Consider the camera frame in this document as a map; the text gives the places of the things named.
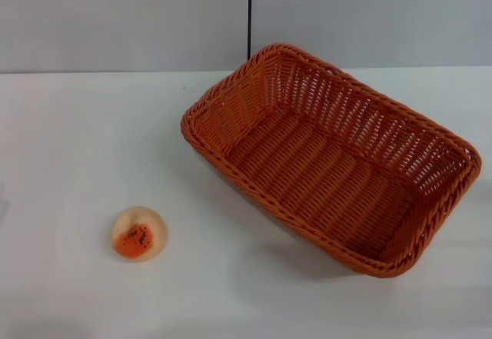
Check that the orange woven plastic basket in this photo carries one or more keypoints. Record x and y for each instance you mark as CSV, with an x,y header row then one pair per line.
x,y
326,185

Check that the round bun with orange spot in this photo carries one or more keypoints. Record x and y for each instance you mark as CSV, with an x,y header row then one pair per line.
x,y
134,233

